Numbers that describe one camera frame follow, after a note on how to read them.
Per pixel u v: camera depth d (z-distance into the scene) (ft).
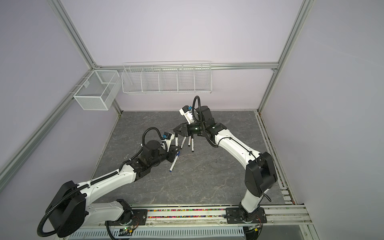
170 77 3.48
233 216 2.39
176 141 2.53
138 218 2.42
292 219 2.43
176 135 2.48
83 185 1.46
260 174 1.47
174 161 2.40
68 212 1.31
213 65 3.07
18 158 1.75
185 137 3.42
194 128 2.25
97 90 3.12
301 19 2.40
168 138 2.29
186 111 2.31
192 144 3.29
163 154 2.28
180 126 2.33
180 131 2.46
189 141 3.34
